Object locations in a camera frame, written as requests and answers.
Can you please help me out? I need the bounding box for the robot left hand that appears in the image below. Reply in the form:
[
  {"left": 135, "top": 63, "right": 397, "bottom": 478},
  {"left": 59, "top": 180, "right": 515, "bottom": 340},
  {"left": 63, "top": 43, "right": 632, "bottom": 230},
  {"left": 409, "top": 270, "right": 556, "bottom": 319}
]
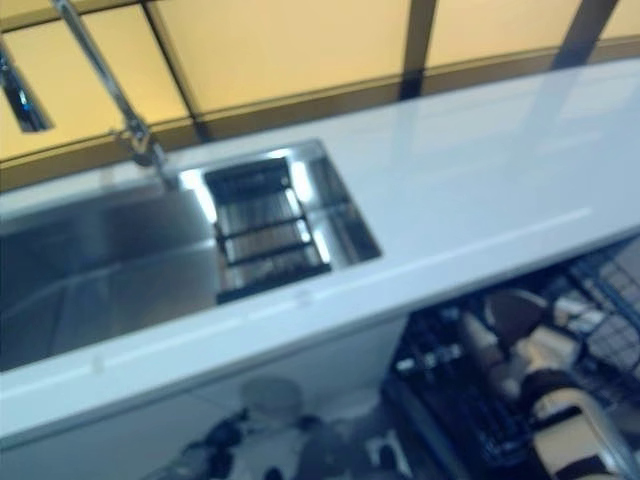
[{"left": 199, "top": 412, "right": 254, "bottom": 454}]

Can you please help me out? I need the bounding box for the black dishwasher door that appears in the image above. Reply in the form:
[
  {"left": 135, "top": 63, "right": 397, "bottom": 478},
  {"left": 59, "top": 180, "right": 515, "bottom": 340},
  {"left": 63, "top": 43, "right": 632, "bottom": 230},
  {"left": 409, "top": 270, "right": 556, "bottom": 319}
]
[{"left": 378, "top": 382, "right": 501, "bottom": 480}]

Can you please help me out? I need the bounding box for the black dish drying rack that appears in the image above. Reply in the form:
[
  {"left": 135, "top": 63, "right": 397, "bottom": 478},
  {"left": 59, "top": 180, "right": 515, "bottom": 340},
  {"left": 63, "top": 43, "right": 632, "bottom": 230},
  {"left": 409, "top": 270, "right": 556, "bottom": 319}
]
[{"left": 203, "top": 156, "right": 335, "bottom": 305}]

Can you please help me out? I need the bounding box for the stainless steel double sink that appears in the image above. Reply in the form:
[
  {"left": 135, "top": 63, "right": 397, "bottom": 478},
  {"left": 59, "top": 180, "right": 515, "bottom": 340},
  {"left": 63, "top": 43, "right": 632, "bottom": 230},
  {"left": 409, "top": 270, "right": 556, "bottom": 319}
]
[{"left": 0, "top": 138, "right": 385, "bottom": 374}]

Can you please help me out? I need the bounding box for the chrome pull-down kitchen faucet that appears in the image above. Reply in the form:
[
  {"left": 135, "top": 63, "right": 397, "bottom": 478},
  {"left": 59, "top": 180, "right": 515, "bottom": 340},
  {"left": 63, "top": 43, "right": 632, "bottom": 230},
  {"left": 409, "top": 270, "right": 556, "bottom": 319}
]
[{"left": 0, "top": 0, "right": 180, "bottom": 190}]

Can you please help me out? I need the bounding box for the yellow window with dark frame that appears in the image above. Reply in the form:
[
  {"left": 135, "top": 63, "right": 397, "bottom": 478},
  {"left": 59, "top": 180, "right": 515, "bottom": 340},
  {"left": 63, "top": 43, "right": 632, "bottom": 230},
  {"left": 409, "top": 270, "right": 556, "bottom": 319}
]
[{"left": 0, "top": 0, "right": 640, "bottom": 192}]

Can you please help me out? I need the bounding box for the dark wire dishwasher cup rack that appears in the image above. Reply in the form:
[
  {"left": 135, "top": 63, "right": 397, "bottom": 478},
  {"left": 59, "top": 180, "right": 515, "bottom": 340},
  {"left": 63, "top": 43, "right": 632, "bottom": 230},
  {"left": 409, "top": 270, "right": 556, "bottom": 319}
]
[{"left": 563, "top": 238, "right": 640, "bottom": 372}]

